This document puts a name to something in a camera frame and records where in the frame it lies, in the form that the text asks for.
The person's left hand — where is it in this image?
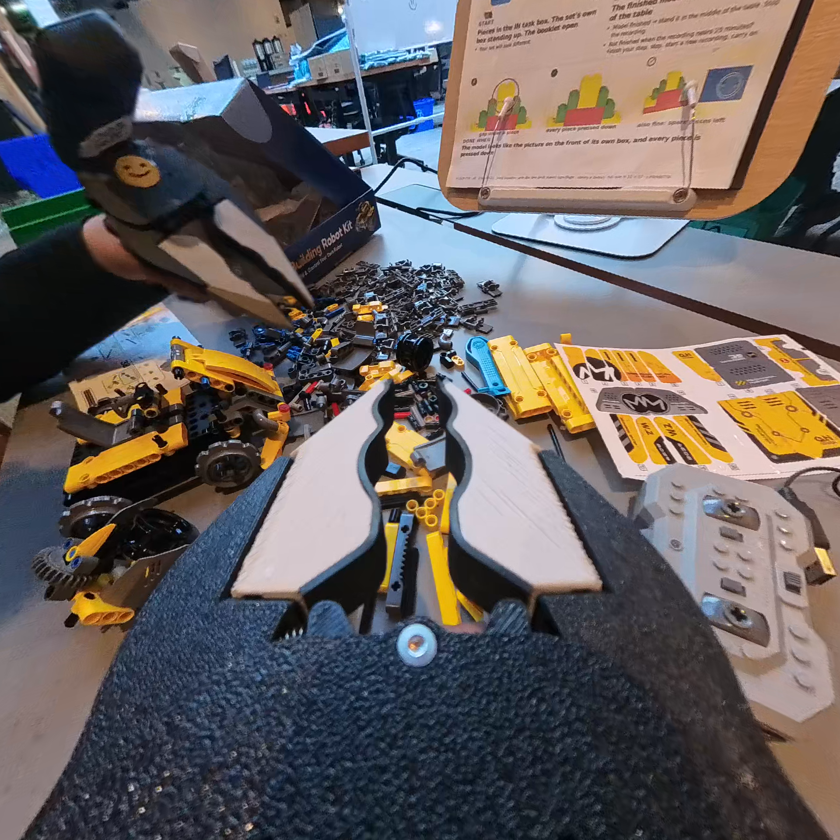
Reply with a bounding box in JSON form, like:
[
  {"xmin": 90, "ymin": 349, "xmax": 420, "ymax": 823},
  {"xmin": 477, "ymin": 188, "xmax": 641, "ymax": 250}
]
[{"xmin": 82, "ymin": 214, "xmax": 181, "ymax": 300}]

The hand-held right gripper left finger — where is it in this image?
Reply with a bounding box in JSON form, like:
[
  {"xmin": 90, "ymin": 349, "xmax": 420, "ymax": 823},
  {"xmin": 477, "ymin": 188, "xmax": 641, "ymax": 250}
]
[{"xmin": 233, "ymin": 381, "xmax": 393, "ymax": 618}]

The yellow grey wheel assembly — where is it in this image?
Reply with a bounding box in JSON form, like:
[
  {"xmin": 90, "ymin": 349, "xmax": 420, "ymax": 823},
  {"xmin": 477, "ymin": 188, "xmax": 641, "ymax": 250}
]
[{"xmin": 32, "ymin": 503, "xmax": 200, "ymax": 630}]

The black cable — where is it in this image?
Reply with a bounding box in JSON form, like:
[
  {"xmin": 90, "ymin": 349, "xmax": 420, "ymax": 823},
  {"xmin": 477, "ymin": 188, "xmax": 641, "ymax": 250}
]
[
  {"xmin": 372, "ymin": 154, "xmax": 442, "ymax": 200},
  {"xmin": 779, "ymin": 465, "xmax": 840, "ymax": 585}
]

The dark blue cardboard box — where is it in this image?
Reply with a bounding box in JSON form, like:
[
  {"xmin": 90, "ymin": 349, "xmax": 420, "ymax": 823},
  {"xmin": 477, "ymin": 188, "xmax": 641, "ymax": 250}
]
[{"xmin": 132, "ymin": 77, "xmax": 383, "ymax": 284}]

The blue plastic bin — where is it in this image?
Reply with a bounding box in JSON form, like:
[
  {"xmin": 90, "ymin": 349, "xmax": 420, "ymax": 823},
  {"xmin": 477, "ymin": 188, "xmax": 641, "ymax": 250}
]
[{"xmin": 0, "ymin": 132, "xmax": 82, "ymax": 200}]

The grey desk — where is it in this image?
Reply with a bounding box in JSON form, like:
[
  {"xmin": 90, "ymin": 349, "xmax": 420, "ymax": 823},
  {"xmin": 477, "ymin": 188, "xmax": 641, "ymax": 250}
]
[{"xmin": 0, "ymin": 158, "xmax": 840, "ymax": 840}]

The instruction sheet on wooden stand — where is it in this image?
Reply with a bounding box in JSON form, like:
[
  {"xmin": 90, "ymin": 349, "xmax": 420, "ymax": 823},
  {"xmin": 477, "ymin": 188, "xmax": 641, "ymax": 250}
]
[{"xmin": 437, "ymin": 0, "xmax": 840, "ymax": 259}]

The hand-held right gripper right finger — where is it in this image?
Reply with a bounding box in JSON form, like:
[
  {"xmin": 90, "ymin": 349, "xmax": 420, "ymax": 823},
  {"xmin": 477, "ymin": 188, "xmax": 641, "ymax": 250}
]
[{"xmin": 440, "ymin": 381, "xmax": 603, "ymax": 613}]

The grey toy battery box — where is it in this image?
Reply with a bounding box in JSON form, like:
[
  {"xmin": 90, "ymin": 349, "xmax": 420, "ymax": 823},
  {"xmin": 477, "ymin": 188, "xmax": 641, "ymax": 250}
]
[{"xmin": 630, "ymin": 464, "xmax": 837, "ymax": 739}]

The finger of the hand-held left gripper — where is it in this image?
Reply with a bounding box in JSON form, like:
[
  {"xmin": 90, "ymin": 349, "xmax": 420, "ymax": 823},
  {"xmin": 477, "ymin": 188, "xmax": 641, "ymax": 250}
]
[
  {"xmin": 208, "ymin": 195, "xmax": 317, "ymax": 312},
  {"xmin": 155, "ymin": 241, "xmax": 299, "ymax": 328}
]

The pile of toy parts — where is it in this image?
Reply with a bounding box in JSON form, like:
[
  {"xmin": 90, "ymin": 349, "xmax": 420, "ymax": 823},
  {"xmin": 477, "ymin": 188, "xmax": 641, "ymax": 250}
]
[{"xmin": 230, "ymin": 259, "xmax": 599, "ymax": 628}]

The blue brick separator tool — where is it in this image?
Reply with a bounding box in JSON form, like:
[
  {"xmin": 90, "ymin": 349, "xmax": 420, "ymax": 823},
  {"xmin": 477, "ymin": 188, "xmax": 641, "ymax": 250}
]
[{"xmin": 460, "ymin": 336, "xmax": 513, "ymax": 399}]

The yellow black sticker sheet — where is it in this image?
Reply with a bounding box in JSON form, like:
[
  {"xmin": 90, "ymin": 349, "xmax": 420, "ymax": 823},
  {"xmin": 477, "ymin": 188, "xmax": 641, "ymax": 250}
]
[{"xmin": 557, "ymin": 334, "xmax": 840, "ymax": 483}]

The green box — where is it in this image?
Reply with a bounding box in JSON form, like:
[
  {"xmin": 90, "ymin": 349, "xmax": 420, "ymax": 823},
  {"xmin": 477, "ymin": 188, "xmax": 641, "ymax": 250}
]
[{"xmin": 0, "ymin": 188, "xmax": 101, "ymax": 245}]

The yellow black toy vehicle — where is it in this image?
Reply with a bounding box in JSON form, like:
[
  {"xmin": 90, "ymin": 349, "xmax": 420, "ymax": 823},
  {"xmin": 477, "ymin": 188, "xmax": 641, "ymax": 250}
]
[{"xmin": 50, "ymin": 336, "xmax": 298, "ymax": 502}]

